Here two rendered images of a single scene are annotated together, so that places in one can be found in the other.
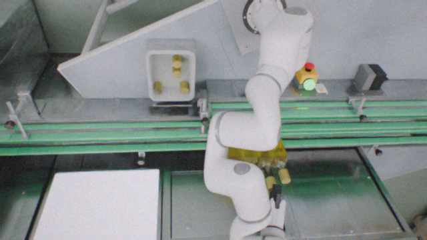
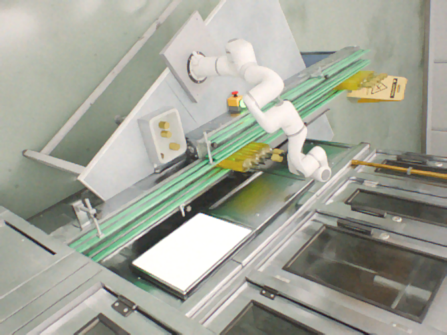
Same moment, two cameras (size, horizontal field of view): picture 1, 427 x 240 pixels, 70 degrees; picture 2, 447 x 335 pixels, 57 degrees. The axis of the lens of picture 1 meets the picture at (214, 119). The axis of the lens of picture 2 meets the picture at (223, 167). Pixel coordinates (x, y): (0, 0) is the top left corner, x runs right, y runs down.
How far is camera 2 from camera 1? 1.21 m
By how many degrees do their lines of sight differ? 33
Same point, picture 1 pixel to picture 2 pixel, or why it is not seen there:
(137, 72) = (138, 152)
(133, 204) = (211, 232)
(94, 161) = (144, 246)
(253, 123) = (268, 80)
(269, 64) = (246, 62)
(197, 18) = (161, 89)
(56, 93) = not seen: hidden behind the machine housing
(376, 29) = not seen: hidden behind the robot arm
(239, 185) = (285, 108)
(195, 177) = (226, 200)
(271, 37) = (240, 47)
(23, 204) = not seen: hidden behind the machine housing
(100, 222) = (204, 250)
